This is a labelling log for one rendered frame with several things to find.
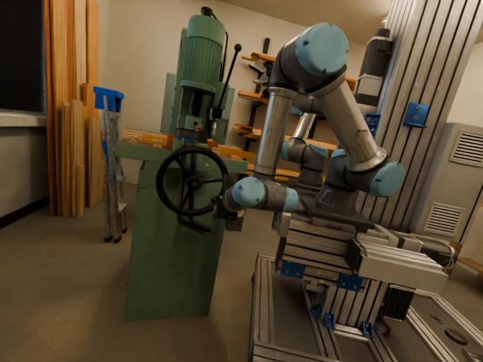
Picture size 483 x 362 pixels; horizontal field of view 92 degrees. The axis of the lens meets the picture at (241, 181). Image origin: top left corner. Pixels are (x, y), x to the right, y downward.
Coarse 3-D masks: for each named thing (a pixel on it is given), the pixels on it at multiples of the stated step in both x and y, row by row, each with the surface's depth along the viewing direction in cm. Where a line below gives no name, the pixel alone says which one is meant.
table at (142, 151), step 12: (120, 144) 97; (132, 144) 99; (144, 144) 107; (120, 156) 98; (132, 156) 100; (144, 156) 101; (156, 156) 102; (204, 168) 101; (216, 168) 112; (228, 168) 114; (240, 168) 116
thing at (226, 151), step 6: (144, 138) 114; (150, 138) 114; (156, 138) 115; (162, 138) 116; (162, 144) 117; (222, 150) 127; (228, 150) 128; (234, 150) 129; (240, 150) 131; (240, 156) 130; (246, 156) 131; (252, 156) 133
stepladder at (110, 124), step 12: (96, 96) 162; (108, 96) 163; (120, 96) 171; (108, 108) 165; (120, 108) 181; (108, 120) 165; (108, 132) 167; (108, 144) 169; (108, 156) 171; (108, 168) 176; (120, 168) 189; (108, 180) 177; (120, 180) 181; (108, 192) 178; (120, 192) 194; (108, 204) 180; (120, 204) 195; (108, 216) 181; (108, 228) 183; (108, 240) 183; (120, 240) 189
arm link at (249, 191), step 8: (240, 184) 59; (248, 184) 59; (256, 184) 60; (232, 192) 62; (240, 192) 58; (248, 192) 58; (256, 192) 59; (264, 192) 62; (232, 200) 63; (240, 200) 59; (248, 200) 58; (256, 200) 59; (232, 208) 67; (240, 208) 65; (256, 208) 64
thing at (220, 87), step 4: (220, 84) 135; (224, 84) 136; (228, 84) 136; (216, 88) 135; (220, 88) 135; (228, 88) 137; (216, 92) 135; (220, 92) 136; (216, 96) 136; (220, 96) 136; (224, 96) 137; (216, 100) 136; (224, 100) 138; (212, 104) 136; (216, 104) 137; (224, 104) 138; (224, 108) 139
